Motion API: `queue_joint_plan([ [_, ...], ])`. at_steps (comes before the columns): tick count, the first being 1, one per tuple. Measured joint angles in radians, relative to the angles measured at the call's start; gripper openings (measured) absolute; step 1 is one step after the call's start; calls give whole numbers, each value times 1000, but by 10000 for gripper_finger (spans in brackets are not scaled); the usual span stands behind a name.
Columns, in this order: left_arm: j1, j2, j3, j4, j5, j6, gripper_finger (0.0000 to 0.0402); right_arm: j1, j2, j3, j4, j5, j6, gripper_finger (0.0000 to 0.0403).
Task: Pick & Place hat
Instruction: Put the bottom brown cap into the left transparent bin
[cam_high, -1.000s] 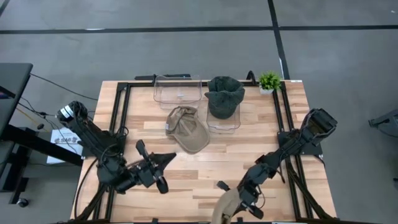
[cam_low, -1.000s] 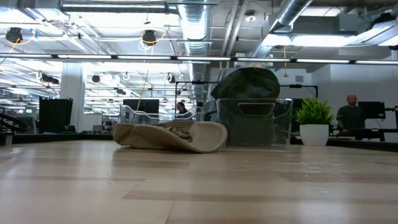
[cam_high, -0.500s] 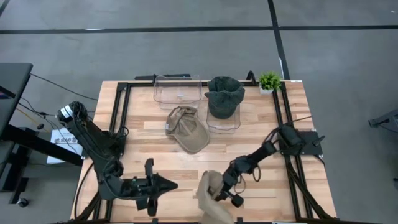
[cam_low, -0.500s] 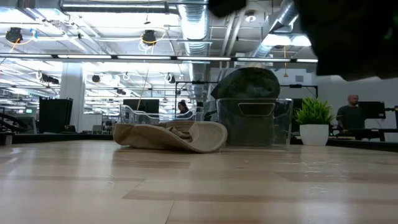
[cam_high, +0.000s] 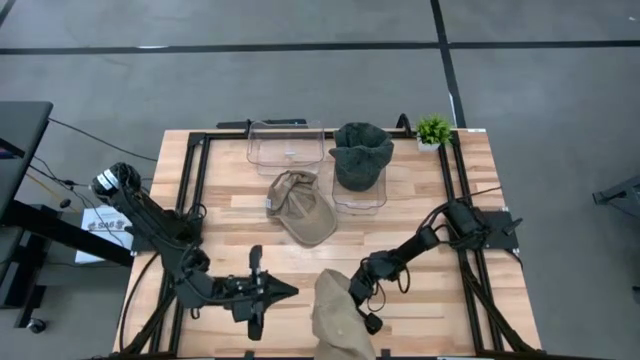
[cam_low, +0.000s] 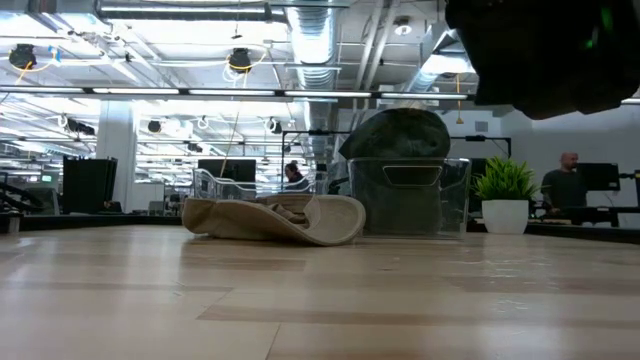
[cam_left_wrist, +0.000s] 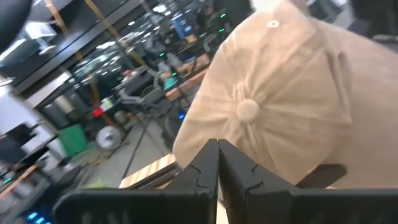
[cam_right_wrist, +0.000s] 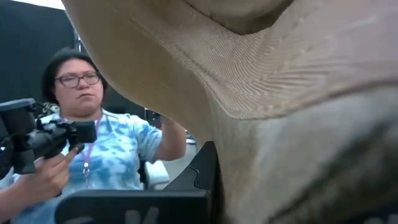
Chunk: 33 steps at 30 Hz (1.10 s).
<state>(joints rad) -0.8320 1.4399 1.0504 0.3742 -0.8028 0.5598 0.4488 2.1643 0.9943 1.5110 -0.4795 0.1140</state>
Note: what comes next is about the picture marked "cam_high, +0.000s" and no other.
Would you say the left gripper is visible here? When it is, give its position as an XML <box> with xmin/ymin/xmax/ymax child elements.
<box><xmin>219</xmin><ymin>244</ymin><xmax>300</xmax><ymax>342</ymax></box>

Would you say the tan baseball cap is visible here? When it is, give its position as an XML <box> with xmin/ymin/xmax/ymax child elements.
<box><xmin>312</xmin><ymin>268</ymin><xmax>377</xmax><ymax>360</ymax></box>

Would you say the tan cap with white label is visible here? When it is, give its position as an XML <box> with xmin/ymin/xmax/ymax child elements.
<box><xmin>265</xmin><ymin>169</ymin><xmax>339</xmax><ymax>247</ymax></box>

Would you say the dark green baseball cap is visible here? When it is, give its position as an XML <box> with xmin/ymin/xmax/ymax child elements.
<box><xmin>328</xmin><ymin>121</ymin><xmax>395</xmax><ymax>193</ymax></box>

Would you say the clear plastic bin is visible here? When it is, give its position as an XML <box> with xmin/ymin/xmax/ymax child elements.
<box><xmin>331</xmin><ymin>149</ymin><xmax>389</xmax><ymax>216</ymax></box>
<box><xmin>246</xmin><ymin>119</ymin><xmax>326</xmax><ymax>177</ymax></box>

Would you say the small green potted plant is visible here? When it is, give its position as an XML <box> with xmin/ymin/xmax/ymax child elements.
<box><xmin>415</xmin><ymin>113</ymin><xmax>454</xmax><ymax>153</ymax></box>

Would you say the white printed paper sheet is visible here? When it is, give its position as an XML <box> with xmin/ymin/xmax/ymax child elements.
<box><xmin>74</xmin><ymin>204</ymin><xmax>136</xmax><ymax>265</ymax></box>

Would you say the black floor stand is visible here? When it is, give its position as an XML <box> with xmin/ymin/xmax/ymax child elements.
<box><xmin>592</xmin><ymin>174</ymin><xmax>640</xmax><ymax>206</ymax></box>

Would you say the black desk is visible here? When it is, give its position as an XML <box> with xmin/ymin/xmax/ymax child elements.
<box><xmin>0</xmin><ymin>101</ymin><xmax>135</xmax><ymax>329</ymax></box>

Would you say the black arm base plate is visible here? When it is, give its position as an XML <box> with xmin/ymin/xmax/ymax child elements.
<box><xmin>452</xmin><ymin>209</ymin><xmax>521</xmax><ymax>251</ymax></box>
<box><xmin>130</xmin><ymin>209</ymin><xmax>204</xmax><ymax>254</ymax></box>

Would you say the black floor cable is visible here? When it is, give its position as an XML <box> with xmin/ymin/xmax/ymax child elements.
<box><xmin>48</xmin><ymin>117</ymin><xmax>159</xmax><ymax>163</ymax></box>

